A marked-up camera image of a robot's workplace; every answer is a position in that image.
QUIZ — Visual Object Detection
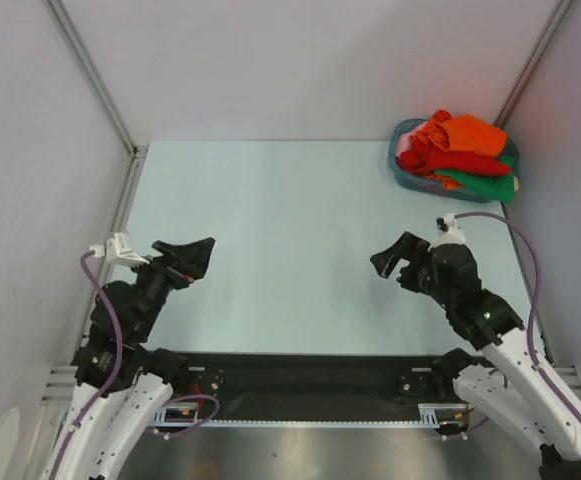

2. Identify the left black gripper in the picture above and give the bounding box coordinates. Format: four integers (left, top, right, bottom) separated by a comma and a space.
126, 237, 215, 338

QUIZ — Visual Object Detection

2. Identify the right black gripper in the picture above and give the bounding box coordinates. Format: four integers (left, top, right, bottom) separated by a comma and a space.
370, 230, 453, 308

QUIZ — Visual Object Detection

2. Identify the orange t shirt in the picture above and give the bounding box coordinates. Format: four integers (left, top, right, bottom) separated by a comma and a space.
423, 110, 507, 157
430, 174, 463, 191

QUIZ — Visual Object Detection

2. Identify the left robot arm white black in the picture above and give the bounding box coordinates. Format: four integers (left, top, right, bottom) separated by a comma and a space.
40, 232, 220, 479

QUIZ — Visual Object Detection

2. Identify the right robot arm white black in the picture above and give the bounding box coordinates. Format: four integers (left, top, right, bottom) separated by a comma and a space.
370, 232, 581, 479

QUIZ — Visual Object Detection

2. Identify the blue plastic basket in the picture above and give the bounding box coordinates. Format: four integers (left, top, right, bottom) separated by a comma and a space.
388, 118, 520, 203

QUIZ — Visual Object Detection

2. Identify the red t shirt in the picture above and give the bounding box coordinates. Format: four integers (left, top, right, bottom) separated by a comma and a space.
397, 136, 512, 177

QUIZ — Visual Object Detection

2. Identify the pink t shirt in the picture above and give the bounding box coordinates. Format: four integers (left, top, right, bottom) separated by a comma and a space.
395, 122, 427, 157

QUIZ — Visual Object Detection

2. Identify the green t shirt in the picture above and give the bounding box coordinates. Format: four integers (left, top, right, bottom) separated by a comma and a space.
437, 156, 519, 203

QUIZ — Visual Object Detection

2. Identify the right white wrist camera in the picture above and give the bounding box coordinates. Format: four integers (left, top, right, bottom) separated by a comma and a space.
430, 212, 466, 249

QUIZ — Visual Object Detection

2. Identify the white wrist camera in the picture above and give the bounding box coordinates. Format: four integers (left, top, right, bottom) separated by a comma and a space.
430, 212, 466, 249
89, 232, 151, 268

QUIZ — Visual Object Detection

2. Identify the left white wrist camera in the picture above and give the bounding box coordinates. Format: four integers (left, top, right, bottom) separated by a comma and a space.
89, 232, 151, 268

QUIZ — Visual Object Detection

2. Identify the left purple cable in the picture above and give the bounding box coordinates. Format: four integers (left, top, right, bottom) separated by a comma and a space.
44, 249, 221, 480

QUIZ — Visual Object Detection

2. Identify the purple cable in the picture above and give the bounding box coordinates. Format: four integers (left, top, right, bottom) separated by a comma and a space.
439, 211, 581, 451
44, 249, 221, 480

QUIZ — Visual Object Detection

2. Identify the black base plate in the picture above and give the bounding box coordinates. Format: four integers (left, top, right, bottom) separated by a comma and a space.
185, 353, 460, 423

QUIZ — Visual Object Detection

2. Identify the white slotted cable duct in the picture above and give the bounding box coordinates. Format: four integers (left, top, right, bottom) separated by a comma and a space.
147, 403, 466, 430

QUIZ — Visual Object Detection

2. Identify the aluminium frame rail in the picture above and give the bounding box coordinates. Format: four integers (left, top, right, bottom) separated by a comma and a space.
41, 366, 77, 405

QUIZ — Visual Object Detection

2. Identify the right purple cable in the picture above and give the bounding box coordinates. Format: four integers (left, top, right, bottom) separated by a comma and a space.
439, 211, 581, 451

